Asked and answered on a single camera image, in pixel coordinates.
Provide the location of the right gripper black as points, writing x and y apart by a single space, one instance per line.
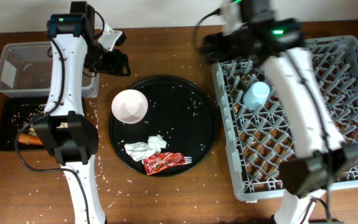
224 53

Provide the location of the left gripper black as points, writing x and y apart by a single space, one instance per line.
117 66

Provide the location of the light blue plastic cup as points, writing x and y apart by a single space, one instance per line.
256 95

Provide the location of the pink bowl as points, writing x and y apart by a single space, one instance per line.
129 106

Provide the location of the orange carrot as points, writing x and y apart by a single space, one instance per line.
29 139

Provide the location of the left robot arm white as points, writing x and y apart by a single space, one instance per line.
63 129

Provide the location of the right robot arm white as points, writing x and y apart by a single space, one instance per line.
322 154

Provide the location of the grey dishwasher rack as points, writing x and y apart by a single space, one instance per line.
258 141

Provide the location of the clear plastic bin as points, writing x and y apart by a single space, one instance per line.
26 69

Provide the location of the round black tray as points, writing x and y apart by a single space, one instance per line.
180 112

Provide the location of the black rectangular tray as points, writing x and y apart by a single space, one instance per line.
17 112

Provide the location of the crumpled white tissue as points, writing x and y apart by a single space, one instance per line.
140 151

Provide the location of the red snack wrapper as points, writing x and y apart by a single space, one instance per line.
161 161

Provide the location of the white plastic fork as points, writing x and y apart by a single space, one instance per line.
188 160

